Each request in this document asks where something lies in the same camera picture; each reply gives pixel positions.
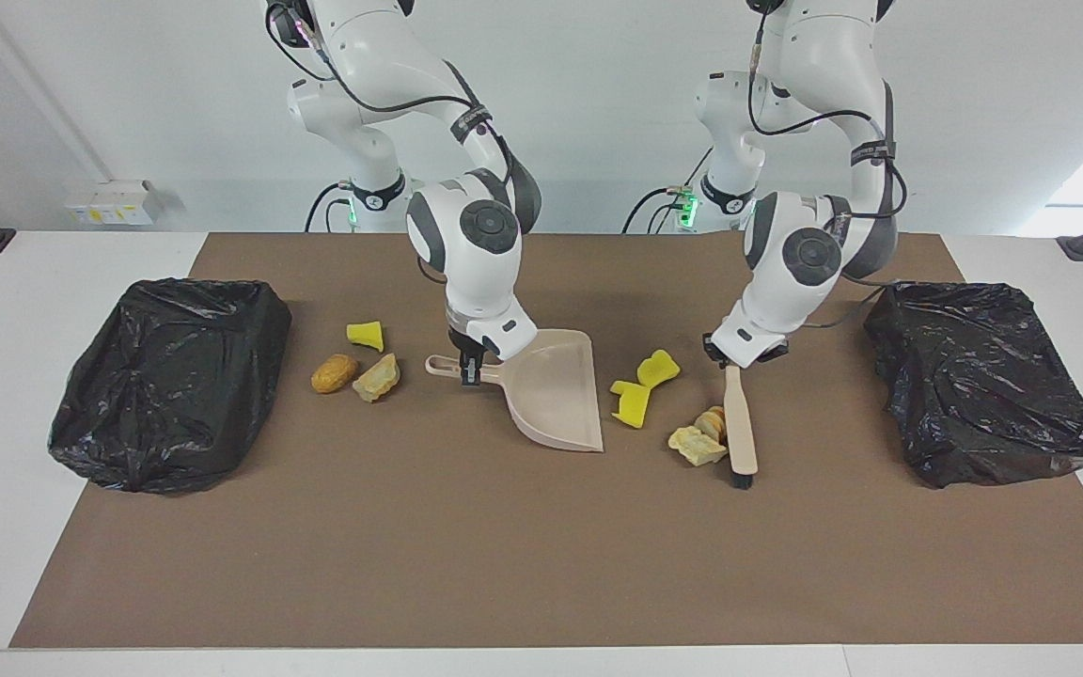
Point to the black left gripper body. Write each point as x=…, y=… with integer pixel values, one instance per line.
x=713, y=348

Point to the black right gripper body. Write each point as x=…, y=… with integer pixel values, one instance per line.
x=462, y=348

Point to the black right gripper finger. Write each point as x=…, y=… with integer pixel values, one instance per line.
x=470, y=373

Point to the rounded yellow sponge piece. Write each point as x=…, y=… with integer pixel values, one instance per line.
x=658, y=367

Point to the orange croissant piece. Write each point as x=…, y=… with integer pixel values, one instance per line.
x=713, y=421

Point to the beige brush with black bristles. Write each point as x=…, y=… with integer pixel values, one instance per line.
x=741, y=423

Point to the beige plastic dustpan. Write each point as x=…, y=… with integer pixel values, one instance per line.
x=556, y=395

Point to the pale foam piece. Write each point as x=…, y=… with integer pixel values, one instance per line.
x=695, y=447
x=376, y=379

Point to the yellow sponge wedge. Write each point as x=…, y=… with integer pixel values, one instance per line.
x=365, y=334

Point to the notched yellow sponge piece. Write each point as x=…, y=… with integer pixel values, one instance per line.
x=633, y=406

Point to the brown fried bread piece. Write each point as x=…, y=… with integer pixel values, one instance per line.
x=333, y=374

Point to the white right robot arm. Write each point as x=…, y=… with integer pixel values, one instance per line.
x=466, y=273

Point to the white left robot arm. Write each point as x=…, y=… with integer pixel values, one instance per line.
x=786, y=291

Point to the black trash bag bin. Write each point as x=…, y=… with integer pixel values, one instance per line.
x=165, y=385
x=983, y=385

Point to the brown table mat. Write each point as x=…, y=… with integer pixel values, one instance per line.
x=410, y=564

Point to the white wall socket box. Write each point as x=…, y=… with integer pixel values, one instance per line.
x=109, y=203

